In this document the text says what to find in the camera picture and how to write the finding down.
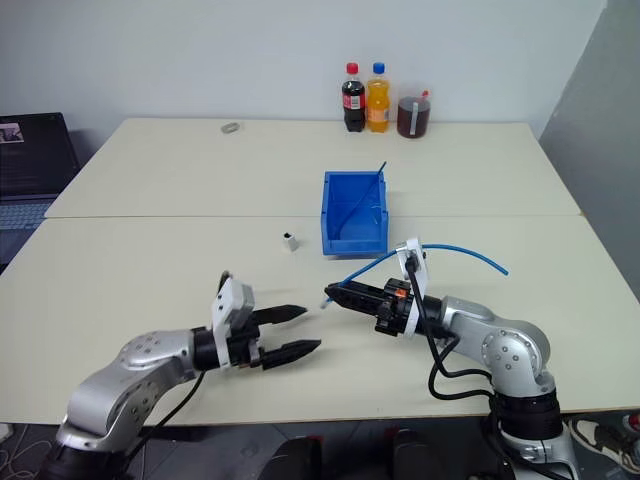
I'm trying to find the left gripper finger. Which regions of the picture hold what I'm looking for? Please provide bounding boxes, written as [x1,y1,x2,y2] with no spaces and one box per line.
[259,338,323,372]
[252,303,308,327]

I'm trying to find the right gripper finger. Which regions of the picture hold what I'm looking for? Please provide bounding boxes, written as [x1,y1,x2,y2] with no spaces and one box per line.
[327,280,387,302]
[324,285,385,317]

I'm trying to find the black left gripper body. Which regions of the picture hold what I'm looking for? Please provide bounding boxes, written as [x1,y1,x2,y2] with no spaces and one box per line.
[227,308,267,372]

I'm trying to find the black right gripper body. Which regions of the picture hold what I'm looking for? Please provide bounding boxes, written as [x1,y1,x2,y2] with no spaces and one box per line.
[372,278,417,338]

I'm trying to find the blue network cable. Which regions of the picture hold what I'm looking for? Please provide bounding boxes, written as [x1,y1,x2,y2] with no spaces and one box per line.
[319,243,510,309]

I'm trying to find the blue plastic bin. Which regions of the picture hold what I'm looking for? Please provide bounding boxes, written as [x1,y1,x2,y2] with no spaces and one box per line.
[319,170,391,261]

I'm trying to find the dark rounded shape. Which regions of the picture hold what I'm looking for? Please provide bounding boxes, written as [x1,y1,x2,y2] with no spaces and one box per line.
[263,434,324,480]
[391,427,442,480]

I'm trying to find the jar of dark liquid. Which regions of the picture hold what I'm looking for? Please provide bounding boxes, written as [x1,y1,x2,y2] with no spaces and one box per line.
[396,89,433,141]

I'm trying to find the cola bottle red cap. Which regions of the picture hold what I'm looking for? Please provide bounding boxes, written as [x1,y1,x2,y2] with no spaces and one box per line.
[341,62,367,134]

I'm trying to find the orange soda bottle blue cap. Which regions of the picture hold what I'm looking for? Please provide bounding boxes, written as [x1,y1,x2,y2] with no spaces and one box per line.
[366,62,392,135]

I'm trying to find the white and dark sneaker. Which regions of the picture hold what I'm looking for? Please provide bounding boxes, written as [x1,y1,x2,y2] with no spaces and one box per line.
[569,412,640,474]

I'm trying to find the dark laptop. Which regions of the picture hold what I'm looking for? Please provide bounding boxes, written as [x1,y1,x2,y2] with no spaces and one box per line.
[0,112,82,267]

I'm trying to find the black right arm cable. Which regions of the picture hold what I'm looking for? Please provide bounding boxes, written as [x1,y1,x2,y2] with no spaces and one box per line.
[405,255,501,401]

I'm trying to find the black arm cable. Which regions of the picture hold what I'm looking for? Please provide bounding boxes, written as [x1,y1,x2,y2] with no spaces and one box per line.
[405,255,501,401]
[119,369,207,471]

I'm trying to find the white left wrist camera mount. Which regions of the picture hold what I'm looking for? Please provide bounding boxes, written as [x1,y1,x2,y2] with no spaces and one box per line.
[209,277,257,369]

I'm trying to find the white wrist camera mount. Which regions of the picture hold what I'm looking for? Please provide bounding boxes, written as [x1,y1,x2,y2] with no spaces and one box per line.
[395,236,431,340]
[209,277,257,369]

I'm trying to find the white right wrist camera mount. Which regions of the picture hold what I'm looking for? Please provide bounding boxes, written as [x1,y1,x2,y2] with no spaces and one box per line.
[395,236,431,340]

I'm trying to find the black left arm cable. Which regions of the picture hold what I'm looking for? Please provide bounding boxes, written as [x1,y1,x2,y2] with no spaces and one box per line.
[119,369,207,471]

